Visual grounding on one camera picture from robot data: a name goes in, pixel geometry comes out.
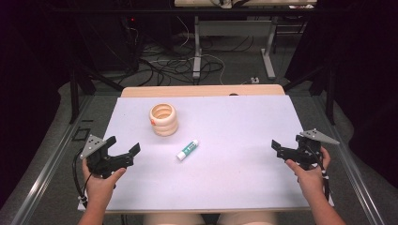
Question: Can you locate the tangle of black floor cables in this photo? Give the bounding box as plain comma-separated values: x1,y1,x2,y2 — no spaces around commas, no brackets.
134,33,255,87

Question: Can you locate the white-legged background desk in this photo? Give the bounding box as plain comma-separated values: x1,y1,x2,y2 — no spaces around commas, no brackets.
174,0,317,81

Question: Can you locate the person's right hand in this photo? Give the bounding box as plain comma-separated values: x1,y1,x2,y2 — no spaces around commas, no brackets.
284,145,332,202

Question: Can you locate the metal floor rail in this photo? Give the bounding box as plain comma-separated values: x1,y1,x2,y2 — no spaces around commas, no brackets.
9,95,96,225
312,95,387,225

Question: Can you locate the black cabinet with red light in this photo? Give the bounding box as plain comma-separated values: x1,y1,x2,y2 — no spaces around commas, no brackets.
88,14,141,72

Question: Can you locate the white table mat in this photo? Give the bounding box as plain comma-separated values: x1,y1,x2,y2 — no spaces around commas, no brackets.
77,95,335,214

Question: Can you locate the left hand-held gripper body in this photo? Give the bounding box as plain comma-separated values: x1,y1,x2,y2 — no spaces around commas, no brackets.
79,134,135,180

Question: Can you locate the beige ringed pen holder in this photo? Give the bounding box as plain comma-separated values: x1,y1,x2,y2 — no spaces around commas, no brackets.
148,102,179,138

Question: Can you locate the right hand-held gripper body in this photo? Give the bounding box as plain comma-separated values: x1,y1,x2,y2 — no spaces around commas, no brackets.
276,127,341,172

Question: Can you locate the white and green glue stick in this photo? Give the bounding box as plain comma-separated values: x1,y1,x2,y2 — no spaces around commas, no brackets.
176,139,200,162

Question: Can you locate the person's leg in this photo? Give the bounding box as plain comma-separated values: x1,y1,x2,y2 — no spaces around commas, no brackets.
142,212,207,225
216,212,279,225

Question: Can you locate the person's left leg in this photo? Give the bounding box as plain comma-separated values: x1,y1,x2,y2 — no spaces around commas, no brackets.
142,212,207,225

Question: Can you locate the white floor cable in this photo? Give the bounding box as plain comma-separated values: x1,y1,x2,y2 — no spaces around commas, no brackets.
176,15,227,86

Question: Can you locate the person's right leg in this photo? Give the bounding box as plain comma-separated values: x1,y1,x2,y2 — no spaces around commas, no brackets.
216,212,279,225

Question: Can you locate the black metal stand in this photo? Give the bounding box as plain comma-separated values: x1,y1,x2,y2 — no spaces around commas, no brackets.
69,60,125,125
282,60,338,127

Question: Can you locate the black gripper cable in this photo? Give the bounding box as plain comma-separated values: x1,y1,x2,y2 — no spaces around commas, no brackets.
71,149,92,204
308,145,331,202

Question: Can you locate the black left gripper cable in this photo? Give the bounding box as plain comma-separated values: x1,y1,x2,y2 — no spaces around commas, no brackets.
71,149,92,204

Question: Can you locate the person's left hand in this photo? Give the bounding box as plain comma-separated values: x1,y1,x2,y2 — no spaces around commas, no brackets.
82,157,128,204

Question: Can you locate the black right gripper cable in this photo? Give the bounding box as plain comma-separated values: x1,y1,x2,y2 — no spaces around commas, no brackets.
308,145,331,202

